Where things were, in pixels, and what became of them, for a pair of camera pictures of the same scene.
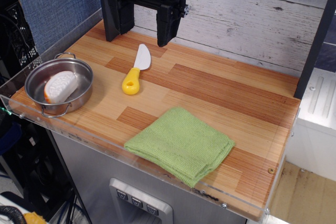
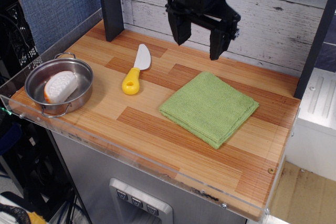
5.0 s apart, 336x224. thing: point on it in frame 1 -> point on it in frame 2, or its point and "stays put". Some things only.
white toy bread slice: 59,86 stays put
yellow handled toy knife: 130,86 stays put
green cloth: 182,144 -> 210,107
